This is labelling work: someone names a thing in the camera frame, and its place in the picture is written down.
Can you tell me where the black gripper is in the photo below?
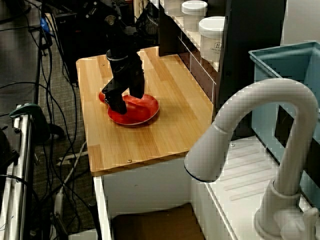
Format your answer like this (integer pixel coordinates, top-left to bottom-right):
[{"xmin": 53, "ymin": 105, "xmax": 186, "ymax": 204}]
[{"xmin": 100, "ymin": 50, "xmax": 146, "ymax": 115}]

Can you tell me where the red round plate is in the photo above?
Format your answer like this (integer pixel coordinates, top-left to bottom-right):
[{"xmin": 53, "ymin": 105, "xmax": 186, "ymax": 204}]
[{"xmin": 107, "ymin": 94, "xmax": 160, "ymax": 126}]

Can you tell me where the black mesh basket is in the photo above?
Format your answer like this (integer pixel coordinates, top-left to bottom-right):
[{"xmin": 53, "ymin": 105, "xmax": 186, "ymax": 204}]
[{"xmin": 134, "ymin": 1, "xmax": 160, "ymax": 46}]

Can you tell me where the white toy sink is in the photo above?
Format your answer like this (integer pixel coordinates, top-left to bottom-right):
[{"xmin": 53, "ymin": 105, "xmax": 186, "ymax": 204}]
[{"xmin": 92, "ymin": 138, "xmax": 320, "ymax": 240}]

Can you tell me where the green clamp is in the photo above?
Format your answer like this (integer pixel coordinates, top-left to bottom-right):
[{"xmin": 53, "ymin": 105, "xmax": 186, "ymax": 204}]
[{"xmin": 9, "ymin": 103, "xmax": 52, "ymax": 144}]

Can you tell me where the white lidded storage jar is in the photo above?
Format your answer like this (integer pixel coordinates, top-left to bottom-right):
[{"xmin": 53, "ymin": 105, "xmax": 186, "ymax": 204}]
[
  {"xmin": 181, "ymin": 0, "xmax": 209, "ymax": 33},
  {"xmin": 164, "ymin": 0, "xmax": 185, "ymax": 17},
  {"xmin": 198, "ymin": 15, "xmax": 226, "ymax": 61}
]

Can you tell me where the blue tape piece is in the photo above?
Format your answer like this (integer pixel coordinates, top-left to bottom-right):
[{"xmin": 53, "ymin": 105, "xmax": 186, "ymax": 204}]
[{"xmin": 40, "ymin": 15, "xmax": 49, "ymax": 34}]

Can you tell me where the teal plastic bin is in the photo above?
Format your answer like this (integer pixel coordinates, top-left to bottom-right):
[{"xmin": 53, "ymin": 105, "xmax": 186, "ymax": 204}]
[{"xmin": 248, "ymin": 40, "xmax": 320, "ymax": 209}]

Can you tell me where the white toy faucet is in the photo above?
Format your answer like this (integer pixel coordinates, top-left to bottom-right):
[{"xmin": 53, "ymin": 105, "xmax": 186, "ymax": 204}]
[{"xmin": 183, "ymin": 77, "xmax": 320, "ymax": 240}]

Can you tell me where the black floor cable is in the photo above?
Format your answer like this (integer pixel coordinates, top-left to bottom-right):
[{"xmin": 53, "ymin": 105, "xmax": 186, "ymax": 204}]
[
  {"xmin": 39, "ymin": 0, "xmax": 77, "ymax": 161},
  {"xmin": 0, "ymin": 80, "xmax": 76, "ymax": 141}
]

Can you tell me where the white floor cable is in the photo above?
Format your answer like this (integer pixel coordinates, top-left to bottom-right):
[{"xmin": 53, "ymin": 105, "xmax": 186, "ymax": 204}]
[{"xmin": 53, "ymin": 141, "xmax": 88, "ymax": 217}]

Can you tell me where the black shelf post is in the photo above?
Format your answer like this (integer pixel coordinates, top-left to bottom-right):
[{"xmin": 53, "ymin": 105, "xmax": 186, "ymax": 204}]
[{"xmin": 216, "ymin": 0, "xmax": 288, "ymax": 141}]

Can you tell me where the aluminium frame rail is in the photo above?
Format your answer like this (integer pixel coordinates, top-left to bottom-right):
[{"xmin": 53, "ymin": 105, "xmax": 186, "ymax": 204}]
[{"xmin": 0, "ymin": 107, "xmax": 35, "ymax": 240}]

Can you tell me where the black cable on rail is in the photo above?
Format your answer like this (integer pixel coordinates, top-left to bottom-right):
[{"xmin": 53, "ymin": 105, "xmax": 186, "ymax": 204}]
[{"xmin": 0, "ymin": 173, "xmax": 35, "ymax": 192}]

